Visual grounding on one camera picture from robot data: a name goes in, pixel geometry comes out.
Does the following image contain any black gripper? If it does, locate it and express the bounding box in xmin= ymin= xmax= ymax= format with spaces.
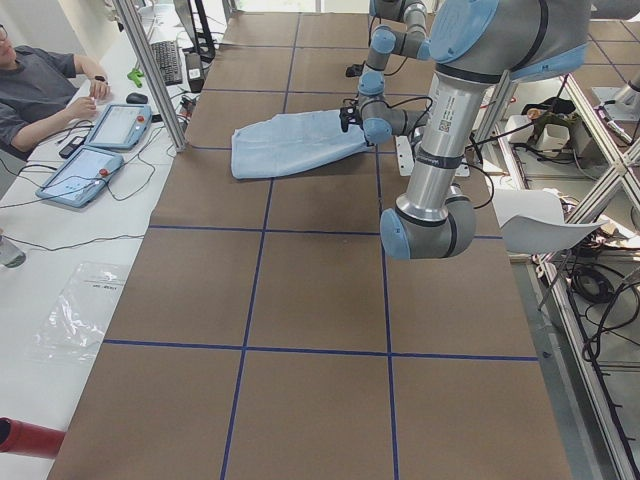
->
xmin=339 ymin=106 xmax=361 ymax=133
xmin=345 ymin=63 xmax=365 ymax=78

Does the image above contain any light blue button shirt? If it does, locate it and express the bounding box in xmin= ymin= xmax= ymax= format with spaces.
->
xmin=231 ymin=110 xmax=369 ymax=179

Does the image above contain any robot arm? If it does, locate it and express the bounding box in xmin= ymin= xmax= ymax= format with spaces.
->
xmin=345 ymin=0 xmax=431 ymax=97
xmin=340 ymin=0 xmax=591 ymax=259

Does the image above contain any black keyboard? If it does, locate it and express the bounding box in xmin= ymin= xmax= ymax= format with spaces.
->
xmin=150 ymin=40 xmax=183 ymax=85

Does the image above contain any white plastic chair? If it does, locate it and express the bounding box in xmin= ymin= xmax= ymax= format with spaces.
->
xmin=493 ymin=189 xmax=607 ymax=255

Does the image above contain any black computer mouse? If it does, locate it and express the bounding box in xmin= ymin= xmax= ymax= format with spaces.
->
xmin=125 ymin=92 xmax=148 ymax=105

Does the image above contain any green plastic clip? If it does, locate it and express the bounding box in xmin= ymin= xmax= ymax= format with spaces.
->
xmin=127 ymin=68 xmax=144 ymax=88

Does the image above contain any upper teach pendant tablet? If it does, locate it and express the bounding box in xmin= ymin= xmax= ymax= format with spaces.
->
xmin=85 ymin=103 xmax=152 ymax=151

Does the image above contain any teach pendant tablet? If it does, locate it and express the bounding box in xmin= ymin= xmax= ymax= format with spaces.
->
xmin=36 ymin=146 xmax=124 ymax=208
xmin=85 ymin=103 xmax=152 ymax=151

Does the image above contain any lower teach pendant tablet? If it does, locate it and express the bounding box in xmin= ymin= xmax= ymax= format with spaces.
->
xmin=36 ymin=146 xmax=124 ymax=208

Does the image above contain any black phone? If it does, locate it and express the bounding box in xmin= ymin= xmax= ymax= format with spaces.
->
xmin=58 ymin=136 xmax=85 ymax=159

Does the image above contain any seated person grey shirt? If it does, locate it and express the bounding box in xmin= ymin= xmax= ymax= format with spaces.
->
xmin=1 ymin=28 xmax=110 ymax=160

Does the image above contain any clear plastic bag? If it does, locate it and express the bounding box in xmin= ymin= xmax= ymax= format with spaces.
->
xmin=27 ymin=262 xmax=130 ymax=365

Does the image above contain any red cylinder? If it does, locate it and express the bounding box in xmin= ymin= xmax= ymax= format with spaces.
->
xmin=1 ymin=417 xmax=66 ymax=459

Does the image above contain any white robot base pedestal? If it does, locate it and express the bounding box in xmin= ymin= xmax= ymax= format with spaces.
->
xmin=394 ymin=132 xmax=471 ymax=178

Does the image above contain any aluminium frame post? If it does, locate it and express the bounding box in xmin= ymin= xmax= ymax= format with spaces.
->
xmin=113 ymin=0 xmax=187 ymax=153

